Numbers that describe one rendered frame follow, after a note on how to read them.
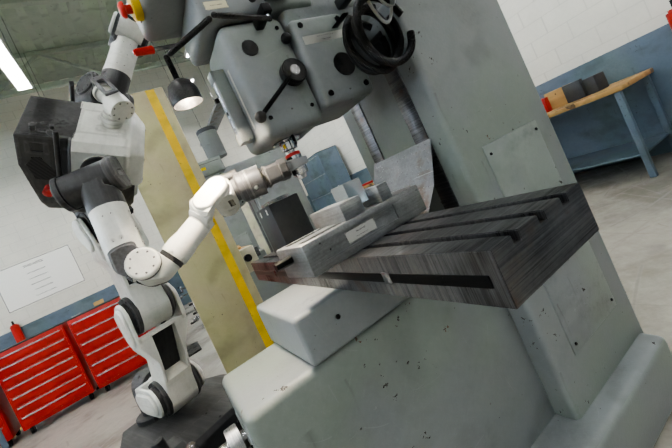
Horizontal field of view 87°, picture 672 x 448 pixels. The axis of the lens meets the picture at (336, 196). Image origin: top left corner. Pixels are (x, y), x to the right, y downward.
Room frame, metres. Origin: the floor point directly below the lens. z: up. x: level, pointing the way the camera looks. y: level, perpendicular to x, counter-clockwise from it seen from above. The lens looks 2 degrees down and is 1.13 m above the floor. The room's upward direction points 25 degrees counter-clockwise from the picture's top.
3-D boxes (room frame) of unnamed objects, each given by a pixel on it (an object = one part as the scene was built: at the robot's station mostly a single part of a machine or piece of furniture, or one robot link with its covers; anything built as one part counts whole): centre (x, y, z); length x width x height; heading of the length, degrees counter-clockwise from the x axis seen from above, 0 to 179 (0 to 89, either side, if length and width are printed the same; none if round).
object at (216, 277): (2.53, 1.01, 1.15); 0.52 x 0.40 x 2.30; 119
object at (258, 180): (1.03, 0.15, 1.23); 0.13 x 0.12 x 0.10; 10
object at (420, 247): (1.03, 0.05, 0.94); 1.24 x 0.23 x 0.08; 29
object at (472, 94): (1.34, -0.48, 0.78); 0.50 x 0.47 x 1.56; 119
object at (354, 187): (0.87, -0.03, 1.10); 0.06 x 0.05 x 0.06; 31
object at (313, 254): (0.86, -0.01, 1.04); 0.35 x 0.15 x 0.11; 121
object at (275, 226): (1.41, 0.23, 1.08); 0.22 x 0.12 x 0.20; 26
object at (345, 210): (0.84, 0.02, 1.07); 0.15 x 0.06 x 0.04; 31
